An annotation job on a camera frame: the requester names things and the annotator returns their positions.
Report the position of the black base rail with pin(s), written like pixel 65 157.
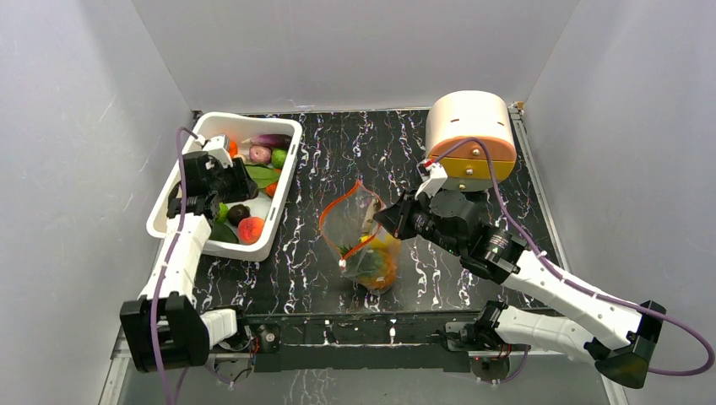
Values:
pixel 440 340

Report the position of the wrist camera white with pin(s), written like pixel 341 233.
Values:
pixel 433 177
pixel 218 148

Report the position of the round drawer cabinet cream orange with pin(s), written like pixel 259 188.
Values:
pixel 470 131

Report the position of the peach fruit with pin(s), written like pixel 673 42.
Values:
pixel 249 230

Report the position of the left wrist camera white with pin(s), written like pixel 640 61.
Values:
pixel 218 148

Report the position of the clear zip bag orange zipper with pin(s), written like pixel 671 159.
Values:
pixel 340 222

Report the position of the toy pineapple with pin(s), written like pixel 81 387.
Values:
pixel 376 270

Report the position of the red onion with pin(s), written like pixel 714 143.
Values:
pixel 260 154

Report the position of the yellow banana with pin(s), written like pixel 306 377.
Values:
pixel 379 242

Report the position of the orange fruit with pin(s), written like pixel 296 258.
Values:
pixel 232 149

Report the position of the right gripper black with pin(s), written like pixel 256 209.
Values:
pixel 407 214

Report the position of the purple eggplant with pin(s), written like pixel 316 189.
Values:
pixel 271 141

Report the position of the green vegetable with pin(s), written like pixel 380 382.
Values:
pixel 278 158

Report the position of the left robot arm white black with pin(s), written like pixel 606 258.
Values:
pixel 162 328

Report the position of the green leaf toy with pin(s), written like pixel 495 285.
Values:
pixel 262 175

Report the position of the red tomato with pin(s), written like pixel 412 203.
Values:
pixel 271 189

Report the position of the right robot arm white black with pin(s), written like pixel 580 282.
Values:
pixel 618 340

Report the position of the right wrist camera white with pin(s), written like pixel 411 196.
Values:
pixel 433 177

